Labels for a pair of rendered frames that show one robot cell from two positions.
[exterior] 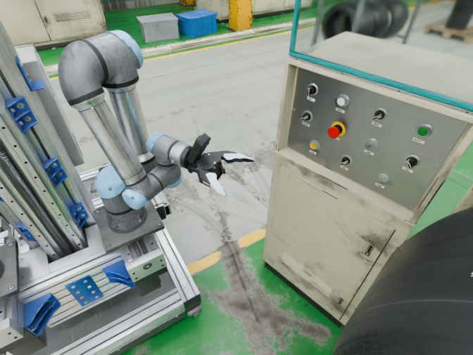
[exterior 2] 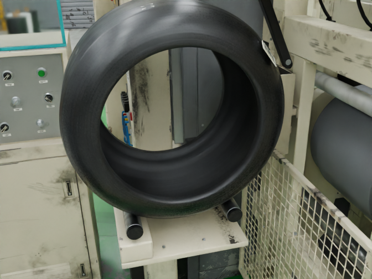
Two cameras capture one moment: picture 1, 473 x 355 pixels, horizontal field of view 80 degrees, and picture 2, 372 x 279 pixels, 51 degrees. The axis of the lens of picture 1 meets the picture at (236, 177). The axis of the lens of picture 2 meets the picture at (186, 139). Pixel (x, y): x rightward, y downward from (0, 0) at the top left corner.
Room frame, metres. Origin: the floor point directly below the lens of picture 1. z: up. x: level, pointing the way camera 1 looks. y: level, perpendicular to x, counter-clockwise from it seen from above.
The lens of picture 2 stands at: (-0.58, 0.43, 1.56)
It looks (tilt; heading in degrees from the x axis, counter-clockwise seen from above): 25 degrees down; 303
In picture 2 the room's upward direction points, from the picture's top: 1 degrees counter-clockwise
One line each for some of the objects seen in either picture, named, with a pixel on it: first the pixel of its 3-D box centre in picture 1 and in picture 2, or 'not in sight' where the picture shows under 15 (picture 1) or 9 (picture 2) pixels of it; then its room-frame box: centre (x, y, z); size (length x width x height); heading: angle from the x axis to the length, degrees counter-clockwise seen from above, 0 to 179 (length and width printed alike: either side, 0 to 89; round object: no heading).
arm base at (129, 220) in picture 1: (124, 209); not in sight; (0.72, 0.43, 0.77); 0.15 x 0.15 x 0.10
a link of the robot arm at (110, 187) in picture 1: (117, 187); not in sight; (0.73, 0.43, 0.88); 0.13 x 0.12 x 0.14; 147
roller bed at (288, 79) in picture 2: not in sight; (260, 108); (-0.09, -0.85, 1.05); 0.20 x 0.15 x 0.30; 136
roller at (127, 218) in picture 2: not in sight; (127, 197); (0.11, -0.32, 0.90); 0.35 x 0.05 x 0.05; 136
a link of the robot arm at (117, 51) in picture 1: (130, 120); not in sight; (0.83, 0.36, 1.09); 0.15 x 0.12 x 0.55; 147
